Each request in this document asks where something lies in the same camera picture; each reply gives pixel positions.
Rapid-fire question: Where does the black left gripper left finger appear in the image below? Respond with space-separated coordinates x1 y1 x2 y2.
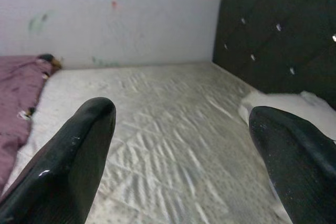
0 97 117 224

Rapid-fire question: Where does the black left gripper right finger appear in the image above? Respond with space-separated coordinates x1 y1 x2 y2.
248 105 336 224

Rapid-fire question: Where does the white pillow with green tree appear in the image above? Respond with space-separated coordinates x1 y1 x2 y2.
237 90 336 142

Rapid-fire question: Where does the purple cartoon mouse blanket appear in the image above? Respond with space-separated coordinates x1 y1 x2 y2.
0 53 64 196

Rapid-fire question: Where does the beige quilted mattress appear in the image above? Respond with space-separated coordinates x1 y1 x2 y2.
0 62 293 224

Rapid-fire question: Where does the black tufted headboard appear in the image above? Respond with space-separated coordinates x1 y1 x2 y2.
212 0 336 111

